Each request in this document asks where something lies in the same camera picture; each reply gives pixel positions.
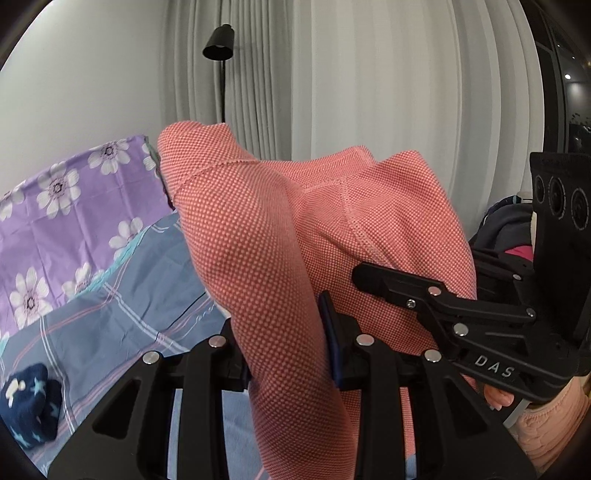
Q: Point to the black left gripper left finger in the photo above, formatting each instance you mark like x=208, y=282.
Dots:
x=126, y=435

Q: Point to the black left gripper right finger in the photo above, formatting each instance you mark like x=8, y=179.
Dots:
x=456, y=435

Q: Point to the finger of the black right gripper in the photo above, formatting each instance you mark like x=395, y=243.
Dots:
x=524, y=358
x=431, y=299

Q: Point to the salmon pink knit garment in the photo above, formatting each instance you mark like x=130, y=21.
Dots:
x=268, y=237

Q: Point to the pink sleeve forearm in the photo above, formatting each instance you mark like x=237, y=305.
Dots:
x=544, y=432

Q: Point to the dark clothes pile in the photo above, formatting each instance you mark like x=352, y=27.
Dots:
x=506, y=228

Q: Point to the right hand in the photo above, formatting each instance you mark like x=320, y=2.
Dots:
x=498, y=399

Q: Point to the navy star pattern fleece garment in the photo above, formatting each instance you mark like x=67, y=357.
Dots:
x=30, y=406

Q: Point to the white curtain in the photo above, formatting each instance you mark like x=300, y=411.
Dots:
x=458, y=81

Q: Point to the blue plaid bed sheet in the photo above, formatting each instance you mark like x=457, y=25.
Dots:
x=151, y=300

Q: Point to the purple floral pillow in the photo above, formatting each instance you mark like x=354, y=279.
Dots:
x=63, y=227

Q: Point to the black floor lamp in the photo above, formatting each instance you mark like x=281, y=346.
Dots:
x=219, y=49

